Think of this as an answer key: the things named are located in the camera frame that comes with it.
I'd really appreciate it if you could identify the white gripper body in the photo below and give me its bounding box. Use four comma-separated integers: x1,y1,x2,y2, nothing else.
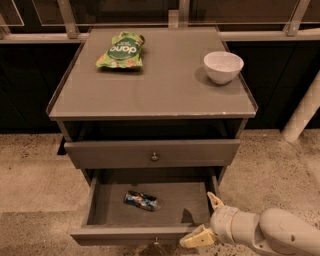
210,205,239,244

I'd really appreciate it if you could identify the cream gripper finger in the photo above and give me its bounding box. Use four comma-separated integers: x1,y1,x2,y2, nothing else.
207,192,224,211
179,224,217,248

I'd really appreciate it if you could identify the crushed redbull can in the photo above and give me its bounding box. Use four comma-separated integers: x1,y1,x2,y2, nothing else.
124,191,159,211

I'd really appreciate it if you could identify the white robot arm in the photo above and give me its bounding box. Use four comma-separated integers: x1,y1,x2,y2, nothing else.
179,192,320,256

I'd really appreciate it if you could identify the grey open middle drawer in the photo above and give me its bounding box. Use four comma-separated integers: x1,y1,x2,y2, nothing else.
71,167,222,245

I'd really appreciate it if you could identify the brass middle drawer knob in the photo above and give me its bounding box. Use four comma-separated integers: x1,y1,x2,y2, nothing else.
140,239,167,256

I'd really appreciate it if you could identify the brass drawer knob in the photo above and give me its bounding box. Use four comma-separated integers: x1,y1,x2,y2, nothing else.
151,152,159,162
140,239,167,256

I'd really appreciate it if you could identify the grey closed upper drawer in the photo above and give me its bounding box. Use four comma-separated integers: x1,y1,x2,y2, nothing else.
65,139,240,169

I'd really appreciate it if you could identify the brass upper drawer knob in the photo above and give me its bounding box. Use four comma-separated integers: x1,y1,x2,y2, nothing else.
151,152,159,162

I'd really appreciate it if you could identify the grey cabinet with glass top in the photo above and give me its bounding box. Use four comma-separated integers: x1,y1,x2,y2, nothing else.
45,26,259,188

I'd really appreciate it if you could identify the white bowl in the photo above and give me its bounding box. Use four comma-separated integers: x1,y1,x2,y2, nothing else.
203,51,244,84

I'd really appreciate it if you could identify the green snack bag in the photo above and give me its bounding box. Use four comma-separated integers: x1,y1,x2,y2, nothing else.
96,31,145,69

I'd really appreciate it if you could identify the white diagonal post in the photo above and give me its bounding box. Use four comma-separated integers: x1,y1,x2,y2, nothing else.
282,70,320,142

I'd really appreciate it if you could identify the metal railing frame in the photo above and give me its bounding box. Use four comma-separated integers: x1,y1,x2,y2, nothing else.
0,0,320,43

